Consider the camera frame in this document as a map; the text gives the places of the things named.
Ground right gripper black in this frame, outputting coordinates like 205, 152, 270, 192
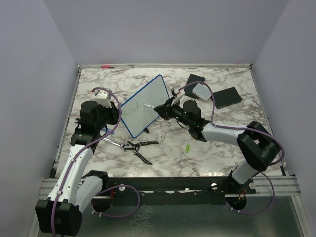
155, 96, 192, 128

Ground black flat box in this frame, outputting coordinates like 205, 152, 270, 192
184, 73, 206, 100

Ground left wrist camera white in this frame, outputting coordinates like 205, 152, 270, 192
92, 90, 111, 108

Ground black network switch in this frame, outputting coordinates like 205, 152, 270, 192
211, 87, 242, 109

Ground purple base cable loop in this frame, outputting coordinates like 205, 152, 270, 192
90, 184, 141, 218

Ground red pen at back rail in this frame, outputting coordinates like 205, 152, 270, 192
100, 65, 116, 69

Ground blue handled cutters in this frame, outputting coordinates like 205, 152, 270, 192
75, 118, 81, 125

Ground green marker cap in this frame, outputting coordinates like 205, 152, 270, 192
185, 145, 190, 153

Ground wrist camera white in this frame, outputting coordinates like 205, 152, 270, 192
92, 90, 111, 108
171, 85, 185, 106

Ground blue framed whiteboard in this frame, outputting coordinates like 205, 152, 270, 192
121, 75, 170, 138

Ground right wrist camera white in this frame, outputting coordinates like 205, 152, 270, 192
171, 85, 185, 106

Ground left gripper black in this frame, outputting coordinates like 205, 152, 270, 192
96, 101, 122, 130

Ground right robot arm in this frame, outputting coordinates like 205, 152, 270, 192
154, 98, 281, 193

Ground white small router box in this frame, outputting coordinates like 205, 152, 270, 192
192, 83, 212, 101

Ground aluminium table frame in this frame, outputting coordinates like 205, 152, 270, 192
27, 63, 309, 237

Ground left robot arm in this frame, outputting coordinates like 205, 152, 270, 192
35, 100, 119, 236

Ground black handled pliers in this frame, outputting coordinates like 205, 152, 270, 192
124, 140, 160, 165

